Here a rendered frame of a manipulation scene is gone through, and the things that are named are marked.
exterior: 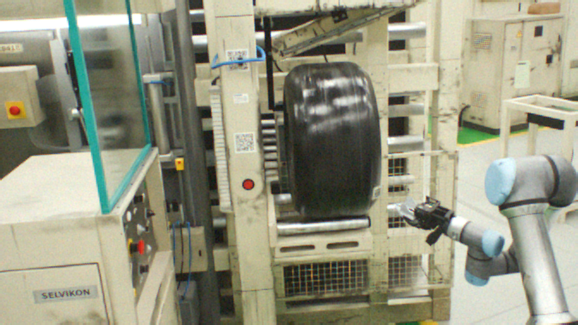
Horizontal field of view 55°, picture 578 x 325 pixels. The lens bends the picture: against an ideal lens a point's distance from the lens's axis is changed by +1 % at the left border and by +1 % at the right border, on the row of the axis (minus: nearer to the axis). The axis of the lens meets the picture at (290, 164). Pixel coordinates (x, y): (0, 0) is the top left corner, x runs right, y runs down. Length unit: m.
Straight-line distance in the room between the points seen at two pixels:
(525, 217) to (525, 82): 5.21
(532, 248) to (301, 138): 0.76
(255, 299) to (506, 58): 4.72
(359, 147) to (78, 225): 0.89
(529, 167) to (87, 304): 1.13
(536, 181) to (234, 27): 1.04
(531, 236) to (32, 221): 1.17
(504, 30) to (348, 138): 4.65
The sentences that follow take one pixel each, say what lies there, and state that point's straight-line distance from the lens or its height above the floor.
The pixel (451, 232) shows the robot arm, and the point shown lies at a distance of 1.75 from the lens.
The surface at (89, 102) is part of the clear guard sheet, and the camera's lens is 1.26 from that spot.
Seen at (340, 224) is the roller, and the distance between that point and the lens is 2.01.
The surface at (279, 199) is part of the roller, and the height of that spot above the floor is 0.91.
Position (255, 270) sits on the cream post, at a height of 0.71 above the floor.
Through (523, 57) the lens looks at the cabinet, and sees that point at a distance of 6.55.
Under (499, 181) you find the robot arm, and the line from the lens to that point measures 1.46.
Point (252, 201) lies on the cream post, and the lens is 2.03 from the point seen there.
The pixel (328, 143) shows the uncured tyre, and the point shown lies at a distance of 1.77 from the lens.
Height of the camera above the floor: 1.75
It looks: 18 degrees down
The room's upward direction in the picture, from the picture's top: 3 degrees counter-clockwise
